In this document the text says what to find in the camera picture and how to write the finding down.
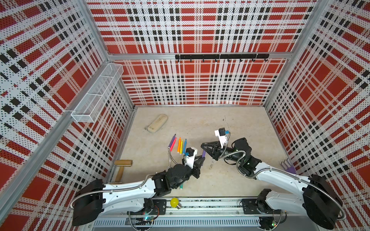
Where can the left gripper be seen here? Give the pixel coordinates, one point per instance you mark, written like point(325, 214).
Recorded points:
point(196, 167)

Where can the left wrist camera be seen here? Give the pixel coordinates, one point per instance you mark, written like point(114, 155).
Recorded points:
point(190, 152)

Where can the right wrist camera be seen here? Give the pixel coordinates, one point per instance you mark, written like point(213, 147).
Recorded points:
point(223, 132)

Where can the white wire mesh basket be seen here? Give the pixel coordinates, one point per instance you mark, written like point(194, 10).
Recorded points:
point(98, 93)

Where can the purple marker pen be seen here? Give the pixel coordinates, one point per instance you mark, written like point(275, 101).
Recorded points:
point(172, 140)

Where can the yellow light bulb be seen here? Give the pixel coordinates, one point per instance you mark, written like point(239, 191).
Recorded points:
point(175, 203)

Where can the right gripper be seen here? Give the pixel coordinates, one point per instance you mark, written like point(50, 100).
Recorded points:
point(217, 146)

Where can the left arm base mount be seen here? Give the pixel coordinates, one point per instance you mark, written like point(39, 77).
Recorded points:
point(153, 207)

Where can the wooden roller tool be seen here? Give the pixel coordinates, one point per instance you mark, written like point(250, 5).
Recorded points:
point(118, 169)

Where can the orange marker pen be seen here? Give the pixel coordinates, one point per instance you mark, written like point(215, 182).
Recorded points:
point(179, 145)

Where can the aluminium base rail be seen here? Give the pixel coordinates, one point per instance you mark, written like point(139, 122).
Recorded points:
point(207, 212)

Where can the black hook rail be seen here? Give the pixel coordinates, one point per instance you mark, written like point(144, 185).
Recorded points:
point(221, 56)

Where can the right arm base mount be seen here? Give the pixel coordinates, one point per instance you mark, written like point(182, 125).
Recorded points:
point(254, 206)

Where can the yellow marker pen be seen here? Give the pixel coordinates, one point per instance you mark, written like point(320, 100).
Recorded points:
point(181, 147)

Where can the purple pink toy rake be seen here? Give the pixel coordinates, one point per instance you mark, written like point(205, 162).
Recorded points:
point(287, 166)

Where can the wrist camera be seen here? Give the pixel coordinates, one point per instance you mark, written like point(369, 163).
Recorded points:
point(190, 152)
point(223, 132)

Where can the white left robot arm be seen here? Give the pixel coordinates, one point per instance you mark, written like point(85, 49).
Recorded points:
point(84, 212)

